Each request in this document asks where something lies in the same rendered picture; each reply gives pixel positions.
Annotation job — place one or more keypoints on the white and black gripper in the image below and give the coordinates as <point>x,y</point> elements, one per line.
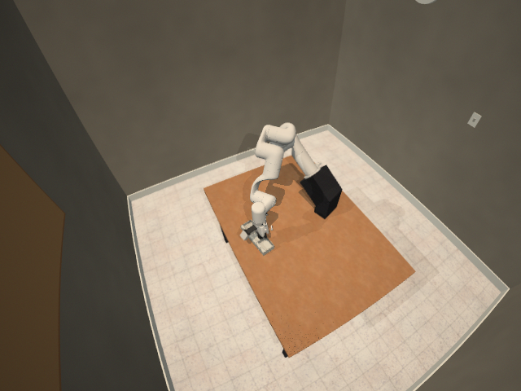
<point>261,231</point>

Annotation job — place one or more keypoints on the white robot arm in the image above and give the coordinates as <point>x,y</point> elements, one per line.
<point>273,153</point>

